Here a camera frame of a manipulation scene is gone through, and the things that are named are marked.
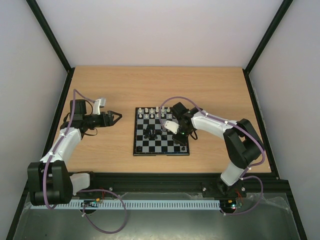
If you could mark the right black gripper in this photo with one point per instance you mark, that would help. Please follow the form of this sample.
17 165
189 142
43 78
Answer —
179 139

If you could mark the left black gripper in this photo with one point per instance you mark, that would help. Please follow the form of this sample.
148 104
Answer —
110 122

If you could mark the black white chess board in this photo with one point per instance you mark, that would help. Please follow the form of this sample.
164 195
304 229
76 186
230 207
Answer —
149 138

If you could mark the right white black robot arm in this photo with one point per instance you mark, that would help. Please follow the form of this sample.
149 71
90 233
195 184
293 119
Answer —
242 142

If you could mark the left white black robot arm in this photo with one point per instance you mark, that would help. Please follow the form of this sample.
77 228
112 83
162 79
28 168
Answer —
49 181

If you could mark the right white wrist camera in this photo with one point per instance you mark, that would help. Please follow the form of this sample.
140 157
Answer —
171 126

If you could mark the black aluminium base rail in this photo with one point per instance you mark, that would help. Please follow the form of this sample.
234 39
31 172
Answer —
208 184

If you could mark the light blue slotted cable duct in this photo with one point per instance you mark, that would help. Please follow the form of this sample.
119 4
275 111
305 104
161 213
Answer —
79 204

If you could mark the left black frame post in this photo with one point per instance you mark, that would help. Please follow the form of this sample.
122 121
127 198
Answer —
41 19

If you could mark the black frame post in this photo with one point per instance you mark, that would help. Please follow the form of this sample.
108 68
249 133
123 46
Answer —
41 19
276 20

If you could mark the right black frame post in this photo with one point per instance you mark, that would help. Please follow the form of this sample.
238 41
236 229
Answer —
276 20

